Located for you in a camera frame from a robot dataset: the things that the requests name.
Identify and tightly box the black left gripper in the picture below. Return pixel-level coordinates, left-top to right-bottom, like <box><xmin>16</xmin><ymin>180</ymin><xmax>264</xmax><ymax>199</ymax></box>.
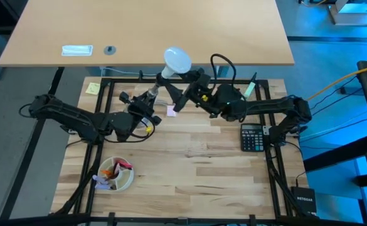
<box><xmin>119</xmin><ymin>90</ymin><xmax>162</xmax><ymax>126</ymax></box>

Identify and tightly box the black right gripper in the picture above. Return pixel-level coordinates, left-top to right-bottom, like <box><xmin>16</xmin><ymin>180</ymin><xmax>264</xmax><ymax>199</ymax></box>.
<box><xmin>156</xmin><ymin>68</ymin><xmax>217</xmax><ymax>113</ymax></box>

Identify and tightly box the silver lamp stand black socket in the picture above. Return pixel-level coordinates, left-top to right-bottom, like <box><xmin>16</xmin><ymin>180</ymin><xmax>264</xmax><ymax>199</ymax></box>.
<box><xmin>132</xmin><ymin>72</ymin><xmax>173</xmax><ymax>129</ymax></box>

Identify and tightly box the white lightbulb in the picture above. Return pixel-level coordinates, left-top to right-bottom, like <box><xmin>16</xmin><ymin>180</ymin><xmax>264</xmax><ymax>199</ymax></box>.
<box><xmin>161</xmin><ymin>46</ymin><xmax>193</xmax><ymax>80</ymax></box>

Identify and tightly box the pink sticky note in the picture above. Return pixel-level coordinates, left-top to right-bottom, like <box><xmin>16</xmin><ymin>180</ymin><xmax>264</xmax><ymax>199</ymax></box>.
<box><xmin>166</xmin><ymin>104</ymin><xmax>178</xmax><ymax>118</ymax></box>

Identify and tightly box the yellow sticky note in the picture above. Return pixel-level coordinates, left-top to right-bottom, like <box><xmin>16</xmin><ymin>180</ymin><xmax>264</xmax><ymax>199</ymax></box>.
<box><xmin>85</xmin><ymin>82</ymin><xmax>102</xmax><ymax>96</ymax></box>

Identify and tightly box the pink clip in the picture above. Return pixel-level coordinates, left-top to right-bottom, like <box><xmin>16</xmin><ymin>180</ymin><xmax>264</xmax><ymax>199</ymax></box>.
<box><xmin>116</xmin><ymin>159</ymin><xmax>134</xmax><ymax>171</ymax></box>

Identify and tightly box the green marker pen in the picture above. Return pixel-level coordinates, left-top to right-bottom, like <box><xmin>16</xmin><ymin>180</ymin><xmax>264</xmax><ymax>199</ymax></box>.
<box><xmin>243</xmin><ymin>72</ymin><xmax>258</xmax><ymax>99</ymax></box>

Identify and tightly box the white round desk organizer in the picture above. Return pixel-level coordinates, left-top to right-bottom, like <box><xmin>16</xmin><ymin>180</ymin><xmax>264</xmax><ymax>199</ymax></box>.
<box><xmin>97</xmin><ymin>156</ymin><xmax>136</xmax><ymax>192</ymax></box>

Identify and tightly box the white label on desk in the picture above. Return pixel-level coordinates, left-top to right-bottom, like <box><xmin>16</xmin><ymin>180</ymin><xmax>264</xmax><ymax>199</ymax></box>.
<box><xmin>61</xmin><ymin>44</ymin><xmax>95</xmax><ymax>58</ymax></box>

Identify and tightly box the black calculator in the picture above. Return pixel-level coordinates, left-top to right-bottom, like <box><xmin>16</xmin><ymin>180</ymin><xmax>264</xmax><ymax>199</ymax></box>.
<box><xmin>240</xmin><ymin>123</ymin><xmax>265</xmax><ymax>153</ymax></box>

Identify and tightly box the light wooden desk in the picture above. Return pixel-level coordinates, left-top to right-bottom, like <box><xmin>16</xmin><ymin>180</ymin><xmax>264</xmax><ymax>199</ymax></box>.
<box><xmin>0</xmin><ymin>0</ymin><xmax>295</xmax><ymax>68</ymax></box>

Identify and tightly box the black Netgear router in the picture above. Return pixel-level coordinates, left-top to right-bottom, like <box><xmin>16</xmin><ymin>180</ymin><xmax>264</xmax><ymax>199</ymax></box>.
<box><xmin>290</xmin><ymin>186</ymin><xmax>318</xmax><ymax>218</ymax></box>

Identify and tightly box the grey box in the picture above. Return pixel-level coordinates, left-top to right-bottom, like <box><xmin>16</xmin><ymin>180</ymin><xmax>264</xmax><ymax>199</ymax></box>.
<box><xmin>327</xmin><ymin>0</ymin><xmax>367</xmax><ymax>27</ymax></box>

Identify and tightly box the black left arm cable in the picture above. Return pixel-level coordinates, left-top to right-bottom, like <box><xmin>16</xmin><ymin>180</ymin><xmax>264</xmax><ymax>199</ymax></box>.
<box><xmin>104</xmin><ymin>118</ymin><xmax>156</xmax><ymax>144</ymax></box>

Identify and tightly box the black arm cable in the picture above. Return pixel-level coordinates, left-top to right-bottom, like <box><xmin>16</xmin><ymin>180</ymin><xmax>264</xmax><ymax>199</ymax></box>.
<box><xmin>104</xmin><ymin>118</ymin><xmax>156</xmax><ymax>144</ymax></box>
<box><xmin>209</xmin><ymin>53</ymin><xmax>238</xmax><ymax>92</ymax></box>

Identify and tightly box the white cable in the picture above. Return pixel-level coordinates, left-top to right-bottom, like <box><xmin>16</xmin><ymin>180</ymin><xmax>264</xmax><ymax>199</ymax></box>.
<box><xmin>102</xmin><ymin>66</ymin><xmax>159</xmax><ymax>78</ymax></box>

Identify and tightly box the black aluminium table frame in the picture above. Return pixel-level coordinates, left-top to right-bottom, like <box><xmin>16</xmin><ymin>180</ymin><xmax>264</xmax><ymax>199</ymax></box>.
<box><xmin>48</xmin><ymin>77</ymin><xmax>302</xmax><ymax>226</ymax></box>

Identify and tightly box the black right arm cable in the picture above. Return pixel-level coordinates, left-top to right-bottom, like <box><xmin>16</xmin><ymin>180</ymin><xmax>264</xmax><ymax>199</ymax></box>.
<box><xmin>209</xmin><ymin>53</ymin><xmax>238</xmax><ymax>92</ymax></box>

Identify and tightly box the grey desk cable grommet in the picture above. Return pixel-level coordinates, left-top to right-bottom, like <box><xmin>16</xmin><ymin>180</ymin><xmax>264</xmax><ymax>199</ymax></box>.
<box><xmin>103</xmin><ymin>45</ymin><xmax>117</xmax><ymax>57</ymax></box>

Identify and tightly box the yellow cable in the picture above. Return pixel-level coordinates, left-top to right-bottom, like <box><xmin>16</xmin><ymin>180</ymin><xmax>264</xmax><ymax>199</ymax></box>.
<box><xmin>307</xmin><ymin>62</ymin><xmax>367</xmax><ymax>102</ymax></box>

